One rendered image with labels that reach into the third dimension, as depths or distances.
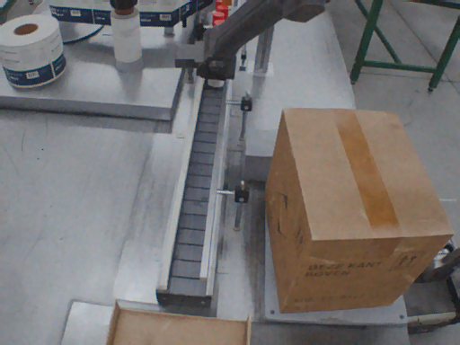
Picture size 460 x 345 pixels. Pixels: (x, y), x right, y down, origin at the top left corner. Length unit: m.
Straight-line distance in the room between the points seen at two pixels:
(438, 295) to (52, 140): 1.50
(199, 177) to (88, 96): 0.45
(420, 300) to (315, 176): 1.12
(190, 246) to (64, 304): 0.28
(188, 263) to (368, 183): 0.38
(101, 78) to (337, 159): 0.81
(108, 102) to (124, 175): 0.25
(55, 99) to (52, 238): 0.46
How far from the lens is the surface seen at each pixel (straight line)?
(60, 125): 1.21
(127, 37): 1.23
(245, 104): 1.02
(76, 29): 1.56
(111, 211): 0.96
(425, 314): 1.68
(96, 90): 1.23
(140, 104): 1.15
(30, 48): 1.24
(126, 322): 0.81
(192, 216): 0.87
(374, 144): 0.75
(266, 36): 1.33
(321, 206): 0.61
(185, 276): 0.79
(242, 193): 0.80
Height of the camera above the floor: 1.58
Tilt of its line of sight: 47 degrees down
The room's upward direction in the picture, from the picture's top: 7 degrees clockwise
